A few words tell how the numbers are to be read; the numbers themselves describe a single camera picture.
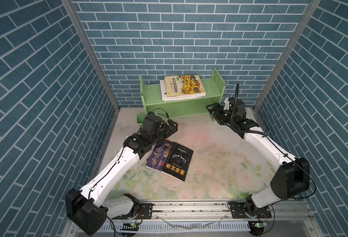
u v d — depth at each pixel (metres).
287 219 0.74
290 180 0.42
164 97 0.85
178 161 0.88
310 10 0.72
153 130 0.55
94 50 0.89
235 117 0.62
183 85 0.91
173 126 0.67
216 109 0.73
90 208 0.36
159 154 0.91
